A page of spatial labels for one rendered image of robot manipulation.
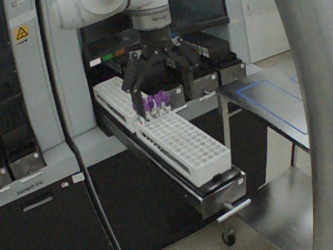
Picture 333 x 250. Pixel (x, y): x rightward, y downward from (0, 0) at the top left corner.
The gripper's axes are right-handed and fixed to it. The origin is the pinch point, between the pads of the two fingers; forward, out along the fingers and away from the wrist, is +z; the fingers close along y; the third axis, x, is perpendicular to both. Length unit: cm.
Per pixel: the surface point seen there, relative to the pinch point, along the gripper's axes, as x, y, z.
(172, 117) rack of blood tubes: 4.9, 3.5, 8.1
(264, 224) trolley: -6, 32, 67
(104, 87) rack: 39.3, -1.7, 8.4
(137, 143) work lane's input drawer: 9.3, -6.0, 14.2
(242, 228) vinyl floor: 19, 41, 95
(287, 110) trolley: -10.8, 35.0, 12.5
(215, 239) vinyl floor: 23, 26, 95
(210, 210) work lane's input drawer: -21.7, -4.3, 19.2
